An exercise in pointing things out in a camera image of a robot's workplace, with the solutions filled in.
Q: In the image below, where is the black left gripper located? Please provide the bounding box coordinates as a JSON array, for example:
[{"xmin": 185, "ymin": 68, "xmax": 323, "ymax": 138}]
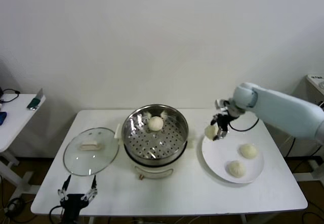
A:
[{"xmin": 57, "ymin": 175, "xmax": 99, "ymax": 224}]

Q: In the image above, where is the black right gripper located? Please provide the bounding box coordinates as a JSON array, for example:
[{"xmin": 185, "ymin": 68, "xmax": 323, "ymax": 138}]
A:
[{"xmin": 211, "ymin": 113, "xmax": 231, "ymax": 142}]

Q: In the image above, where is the white steamed baozi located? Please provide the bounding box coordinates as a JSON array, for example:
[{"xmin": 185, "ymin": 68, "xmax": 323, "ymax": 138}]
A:
[
  {"xmin": 226, "ymin": 160, "xmax": 247, "ymax": 178},
  {"xmin": 239, "ymin": 143, "xmax": 259, "ymax": 160},
  {"xmin": 148, "ymin": 116, "xmax": 164, "ymax": 131},
  {"xmin": 204, "ymin": 124, "xmax": 218, "ymax": 141}
]

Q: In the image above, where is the round glass pot lid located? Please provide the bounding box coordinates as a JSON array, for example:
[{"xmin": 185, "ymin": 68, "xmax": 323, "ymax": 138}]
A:
[{"xmin": 63, "ymin": 127, "xmax": 119, "ymax": 176}]

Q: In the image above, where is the perforated steel steamer basket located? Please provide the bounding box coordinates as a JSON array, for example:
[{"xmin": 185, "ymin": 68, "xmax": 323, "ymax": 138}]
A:
[{"xmin": 121, "ymin": 104, "xmax": 190, "ymax": 166}]

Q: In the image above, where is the large white plate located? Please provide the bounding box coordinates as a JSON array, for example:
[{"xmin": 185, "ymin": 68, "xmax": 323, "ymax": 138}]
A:
[{"xmin": 201, "ymin": 130, "xmax": 265, "ymax": 184}]

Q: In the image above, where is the white electric cooker base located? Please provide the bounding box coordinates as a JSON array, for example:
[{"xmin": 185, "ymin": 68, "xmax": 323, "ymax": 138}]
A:
[{"xmin": 114, "ymin": 123, "xmax": 197, "ymax": 181}]

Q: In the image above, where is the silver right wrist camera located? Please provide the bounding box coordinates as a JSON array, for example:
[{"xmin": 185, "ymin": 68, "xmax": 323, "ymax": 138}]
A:
[{"xmin": 215, "ymin": 98, "xmax": 230, "ymax": 114}]

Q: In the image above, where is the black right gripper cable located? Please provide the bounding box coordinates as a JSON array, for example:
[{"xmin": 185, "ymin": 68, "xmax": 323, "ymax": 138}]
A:
[{"xmin": 227, "ymin": 117, "xmax": 260, "ymax": 133}]

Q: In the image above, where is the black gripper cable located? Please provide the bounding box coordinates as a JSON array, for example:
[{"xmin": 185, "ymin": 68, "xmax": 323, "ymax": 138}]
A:
[
  {"xmin": 227, "ymin": 117, "xmax": 260, "ymax": 133},
  {"xmin": 49, "ymin": 205, "xmax": 65, "ymax": 223}
]

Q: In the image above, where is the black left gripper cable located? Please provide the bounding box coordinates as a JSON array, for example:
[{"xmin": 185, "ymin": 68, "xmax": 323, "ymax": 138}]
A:
[{"xmin": 49, "ymin": 205, "xmax": 65, "ymax": 223}]

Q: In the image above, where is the black floor cable coil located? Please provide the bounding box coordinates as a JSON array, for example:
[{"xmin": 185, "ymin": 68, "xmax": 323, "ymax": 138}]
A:
[{"xmin": 4, "ymin": 197, "xmax": 26, "ymax": 218}]

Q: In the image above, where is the black wall cable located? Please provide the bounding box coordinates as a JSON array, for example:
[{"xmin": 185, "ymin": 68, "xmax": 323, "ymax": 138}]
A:
[{"xmin": 287, "ymin": 136, "xmax": 298, "ymax": 157}]

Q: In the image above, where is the thin black cable loop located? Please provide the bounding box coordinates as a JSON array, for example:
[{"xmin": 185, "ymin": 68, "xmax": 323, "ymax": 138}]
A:
[{"xmin": 0, "ymin": 88, "xmax": 20, "ymax": 105}]

